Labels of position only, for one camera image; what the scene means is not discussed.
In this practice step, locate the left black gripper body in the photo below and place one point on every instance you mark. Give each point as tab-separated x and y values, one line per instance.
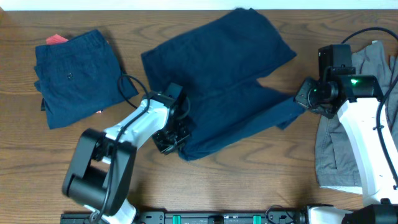
169	142

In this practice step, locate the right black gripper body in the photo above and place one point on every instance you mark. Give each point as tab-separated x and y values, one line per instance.
311	95

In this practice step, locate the navy blue shorts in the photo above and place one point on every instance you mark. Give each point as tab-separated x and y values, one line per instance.
219	65

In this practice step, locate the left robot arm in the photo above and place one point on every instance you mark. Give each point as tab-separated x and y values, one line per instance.
101	168

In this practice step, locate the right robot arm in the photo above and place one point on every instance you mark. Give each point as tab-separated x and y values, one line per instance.
358	102

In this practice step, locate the grey shorts on right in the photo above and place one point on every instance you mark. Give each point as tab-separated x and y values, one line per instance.
335	164

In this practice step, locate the folded navy shorts on left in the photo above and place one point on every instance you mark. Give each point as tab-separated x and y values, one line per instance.
79	78

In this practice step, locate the red folded garment underneath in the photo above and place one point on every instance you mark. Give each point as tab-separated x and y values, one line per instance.
56	39

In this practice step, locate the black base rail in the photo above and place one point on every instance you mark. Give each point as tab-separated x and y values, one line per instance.
274	215

